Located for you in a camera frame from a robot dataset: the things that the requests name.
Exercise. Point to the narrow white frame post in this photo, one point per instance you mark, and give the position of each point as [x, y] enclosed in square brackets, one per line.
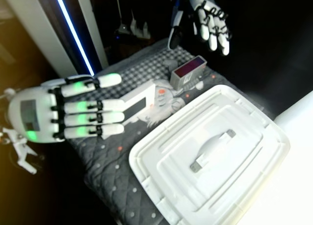
[91, 24]

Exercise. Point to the wide white frame post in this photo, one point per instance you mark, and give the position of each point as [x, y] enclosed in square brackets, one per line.
[36, 31]

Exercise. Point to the white plastic container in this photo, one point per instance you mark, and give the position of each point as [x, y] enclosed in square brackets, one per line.
[300, 161]

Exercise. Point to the grey quilt with bear print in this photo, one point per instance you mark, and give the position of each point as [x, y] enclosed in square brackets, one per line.
[110, 166]

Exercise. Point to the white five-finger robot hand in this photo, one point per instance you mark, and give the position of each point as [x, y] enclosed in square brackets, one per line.
[36, 105]
[204, 17]

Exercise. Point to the white LED light strip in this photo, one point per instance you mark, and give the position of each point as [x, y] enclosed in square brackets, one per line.
[73, 34]

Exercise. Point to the white power strip with plugs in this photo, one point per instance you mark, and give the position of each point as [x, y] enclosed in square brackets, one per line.
[137, 28]

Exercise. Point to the grey box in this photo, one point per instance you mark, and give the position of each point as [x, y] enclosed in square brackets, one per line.
[188, 72]

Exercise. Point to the white plastic lid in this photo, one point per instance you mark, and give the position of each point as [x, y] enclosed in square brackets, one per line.
[220, 166]

